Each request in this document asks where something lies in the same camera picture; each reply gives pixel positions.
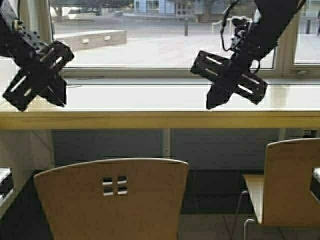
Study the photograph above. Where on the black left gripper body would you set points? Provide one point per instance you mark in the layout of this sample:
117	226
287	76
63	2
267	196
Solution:
35	74

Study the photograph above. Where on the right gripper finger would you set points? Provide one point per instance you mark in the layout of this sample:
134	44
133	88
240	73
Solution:
217	96

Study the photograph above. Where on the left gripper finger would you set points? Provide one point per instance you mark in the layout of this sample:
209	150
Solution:
56	91

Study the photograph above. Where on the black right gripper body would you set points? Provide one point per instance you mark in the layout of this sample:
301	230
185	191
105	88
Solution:
224	73

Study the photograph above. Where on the wooden chair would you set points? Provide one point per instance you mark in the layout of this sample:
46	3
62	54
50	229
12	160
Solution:
114	199
282	195

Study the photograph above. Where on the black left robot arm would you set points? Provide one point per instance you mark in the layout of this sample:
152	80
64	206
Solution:
16	41

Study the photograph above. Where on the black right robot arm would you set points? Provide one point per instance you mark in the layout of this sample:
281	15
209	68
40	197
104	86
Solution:
252	41

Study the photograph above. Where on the robot base left corner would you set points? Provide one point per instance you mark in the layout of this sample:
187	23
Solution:
6	184

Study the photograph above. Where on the long wooden window counter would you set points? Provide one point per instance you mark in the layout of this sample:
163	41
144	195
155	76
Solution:
167	107

